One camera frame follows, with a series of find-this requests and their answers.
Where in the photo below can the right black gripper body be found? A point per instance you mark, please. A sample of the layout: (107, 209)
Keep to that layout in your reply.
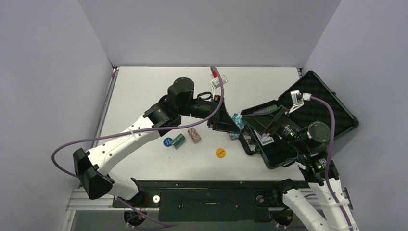
(277, 120)

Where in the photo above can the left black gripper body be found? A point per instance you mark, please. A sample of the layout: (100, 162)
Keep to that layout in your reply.
(212, 121)

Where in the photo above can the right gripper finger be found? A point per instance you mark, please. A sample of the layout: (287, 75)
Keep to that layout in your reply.
(251, 110)
(260, 123)

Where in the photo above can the light blue chip stack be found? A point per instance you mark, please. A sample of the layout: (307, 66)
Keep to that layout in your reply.
(237, 118)

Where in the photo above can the blue small blind button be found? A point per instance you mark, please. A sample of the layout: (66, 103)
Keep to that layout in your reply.
(167, 142)

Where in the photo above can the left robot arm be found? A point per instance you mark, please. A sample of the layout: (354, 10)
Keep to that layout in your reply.
(94, 166)

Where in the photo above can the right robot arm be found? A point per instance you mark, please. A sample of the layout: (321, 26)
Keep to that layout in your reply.
(321, 175)

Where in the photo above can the black poker set case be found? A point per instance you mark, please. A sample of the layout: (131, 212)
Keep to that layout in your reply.
(306, 130)

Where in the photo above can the dark green chip stack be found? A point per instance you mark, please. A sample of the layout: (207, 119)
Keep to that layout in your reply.
(273, 107)

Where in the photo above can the purple chip stack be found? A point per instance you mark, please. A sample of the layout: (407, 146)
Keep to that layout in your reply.
(263, 110)

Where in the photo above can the blue playing card deck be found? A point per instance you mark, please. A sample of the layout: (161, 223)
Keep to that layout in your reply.
(264, 139)

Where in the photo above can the pink chip stack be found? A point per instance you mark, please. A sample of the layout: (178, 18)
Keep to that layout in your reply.
(194, 135)

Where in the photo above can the yellow big blind button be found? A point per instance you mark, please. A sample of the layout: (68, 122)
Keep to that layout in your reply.
(220, 153)

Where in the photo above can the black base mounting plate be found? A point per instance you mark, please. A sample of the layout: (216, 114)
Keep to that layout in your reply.
(183, 201)

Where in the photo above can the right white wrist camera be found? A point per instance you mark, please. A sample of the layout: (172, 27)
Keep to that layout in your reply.
(298, 99)

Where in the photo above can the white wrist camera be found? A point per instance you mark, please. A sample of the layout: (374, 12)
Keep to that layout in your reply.
(215, 83)
(298, 99)

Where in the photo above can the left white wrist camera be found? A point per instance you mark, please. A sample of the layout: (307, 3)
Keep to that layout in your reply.
(215, 83)

